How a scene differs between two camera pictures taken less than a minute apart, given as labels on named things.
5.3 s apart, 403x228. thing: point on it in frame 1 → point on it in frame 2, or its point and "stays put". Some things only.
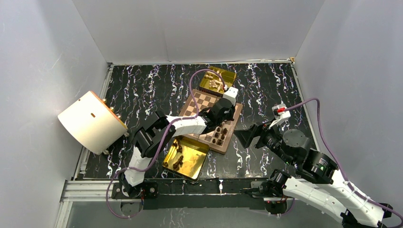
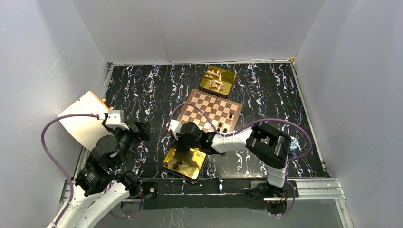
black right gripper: [245, 136] → [177, 143]
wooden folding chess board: [218, 140] stays put
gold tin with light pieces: [213, 81] stays put
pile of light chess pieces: [215, 82] stays put
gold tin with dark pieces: [186, 156] stays put
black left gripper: [230, 118] → [144, 133]
